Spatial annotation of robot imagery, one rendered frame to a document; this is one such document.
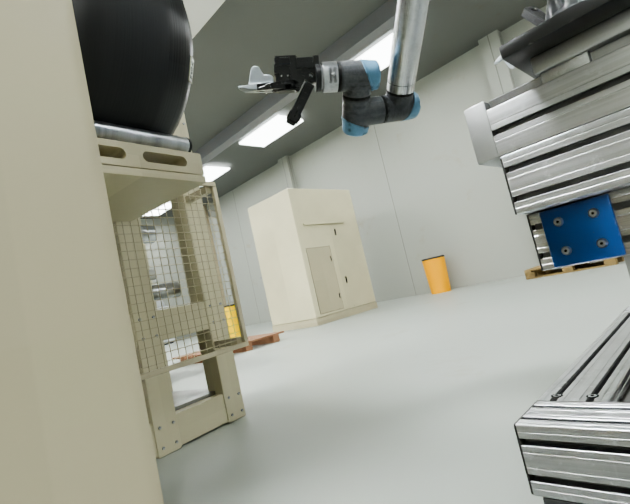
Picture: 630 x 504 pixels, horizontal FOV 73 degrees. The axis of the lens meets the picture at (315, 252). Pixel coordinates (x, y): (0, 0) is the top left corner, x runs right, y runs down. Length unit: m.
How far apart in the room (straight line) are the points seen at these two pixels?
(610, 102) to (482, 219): 6.79
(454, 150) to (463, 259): 1.82
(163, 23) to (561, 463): 1.11
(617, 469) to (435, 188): 7.30
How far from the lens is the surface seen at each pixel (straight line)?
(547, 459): 0.65
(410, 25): 1.19
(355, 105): 1.20
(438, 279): 7.28
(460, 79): 7.85
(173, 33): 1.17
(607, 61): 0.69
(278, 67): 1.17
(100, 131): 1.07
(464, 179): 7.57
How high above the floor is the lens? 0.45
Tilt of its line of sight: 5 degrees up
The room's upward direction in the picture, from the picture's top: 13 degrees counter-clockwise
